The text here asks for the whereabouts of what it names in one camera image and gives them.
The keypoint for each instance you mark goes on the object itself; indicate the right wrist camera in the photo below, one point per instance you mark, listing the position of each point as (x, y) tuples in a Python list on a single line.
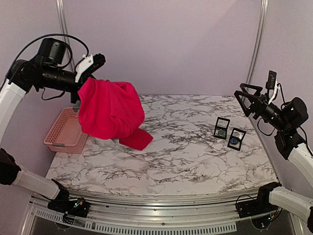
[(271, 86)]

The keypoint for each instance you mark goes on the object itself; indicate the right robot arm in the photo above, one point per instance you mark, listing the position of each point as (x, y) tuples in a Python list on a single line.
[(290, 145)]

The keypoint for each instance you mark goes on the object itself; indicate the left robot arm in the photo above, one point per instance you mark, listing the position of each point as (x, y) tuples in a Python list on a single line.
[(44, 70)]

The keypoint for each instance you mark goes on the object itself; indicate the black brooch box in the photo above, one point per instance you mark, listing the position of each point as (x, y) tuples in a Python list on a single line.
[(221, 127), (236, 139)]

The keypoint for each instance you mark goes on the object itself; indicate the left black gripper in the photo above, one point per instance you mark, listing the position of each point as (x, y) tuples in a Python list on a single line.
[(74, 98)]

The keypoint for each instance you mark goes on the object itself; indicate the left aluminium post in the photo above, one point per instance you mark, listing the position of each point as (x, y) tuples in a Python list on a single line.
[(63, 27)]

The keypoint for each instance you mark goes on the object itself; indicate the red t-shirt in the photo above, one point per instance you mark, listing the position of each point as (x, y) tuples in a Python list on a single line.
[(113, 110)]

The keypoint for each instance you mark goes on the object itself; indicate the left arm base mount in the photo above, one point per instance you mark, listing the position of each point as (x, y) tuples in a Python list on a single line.
[(71, 208)]

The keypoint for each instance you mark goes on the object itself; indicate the pink plastic basket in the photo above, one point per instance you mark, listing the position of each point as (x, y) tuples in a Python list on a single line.
[(66, 135)]

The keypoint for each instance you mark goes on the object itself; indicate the aluminium front rail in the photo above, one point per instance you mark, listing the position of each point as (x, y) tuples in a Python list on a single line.
[(202, 214)]

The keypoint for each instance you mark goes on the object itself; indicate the black brooch box right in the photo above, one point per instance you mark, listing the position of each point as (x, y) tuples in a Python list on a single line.
[(236, 139)]

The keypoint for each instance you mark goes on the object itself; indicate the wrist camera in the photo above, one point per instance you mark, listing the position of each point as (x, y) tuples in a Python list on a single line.
[(271, 86), (89, 64)]

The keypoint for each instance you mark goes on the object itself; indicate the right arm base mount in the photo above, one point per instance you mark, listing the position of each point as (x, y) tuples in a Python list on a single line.
[(261, 216)]

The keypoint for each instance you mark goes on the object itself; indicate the aluminium post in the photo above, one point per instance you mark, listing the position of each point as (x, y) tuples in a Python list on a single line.
[(63, 27), (258, 40)]

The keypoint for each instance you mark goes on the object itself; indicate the black brooch box left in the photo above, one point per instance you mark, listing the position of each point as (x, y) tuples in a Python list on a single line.
[(221, 127)]

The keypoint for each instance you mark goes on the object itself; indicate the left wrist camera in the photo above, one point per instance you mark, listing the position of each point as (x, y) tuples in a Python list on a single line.
[(89, 64)]

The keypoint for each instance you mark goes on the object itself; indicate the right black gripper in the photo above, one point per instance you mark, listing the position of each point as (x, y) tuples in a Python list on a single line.
[(254, 104)]

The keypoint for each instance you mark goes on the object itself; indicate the right aluminium post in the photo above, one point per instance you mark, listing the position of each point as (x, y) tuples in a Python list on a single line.
[(258, 40)]

